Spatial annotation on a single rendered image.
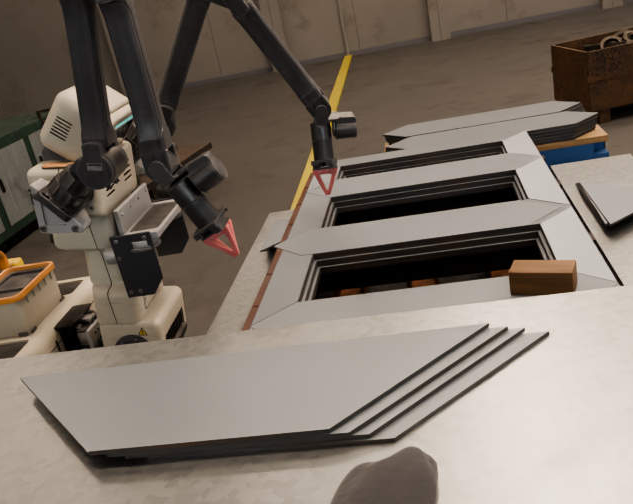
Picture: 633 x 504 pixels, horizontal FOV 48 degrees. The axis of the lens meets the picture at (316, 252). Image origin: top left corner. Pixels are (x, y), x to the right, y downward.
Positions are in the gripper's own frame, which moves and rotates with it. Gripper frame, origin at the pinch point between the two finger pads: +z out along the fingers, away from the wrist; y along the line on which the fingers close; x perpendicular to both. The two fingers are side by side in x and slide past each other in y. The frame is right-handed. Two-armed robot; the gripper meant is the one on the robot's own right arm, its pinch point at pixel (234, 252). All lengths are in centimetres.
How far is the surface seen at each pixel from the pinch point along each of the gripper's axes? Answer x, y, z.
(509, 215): -51, 30, 39
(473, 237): -42, 22, 36
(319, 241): -6.8, 31.4, 17.6
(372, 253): -18.8, 22.4, 25.2
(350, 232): -14.2, 34.7, 21.2
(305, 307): -7.3, -6.3, 17.4
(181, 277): 139, 230, 47
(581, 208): -67, 56, 59
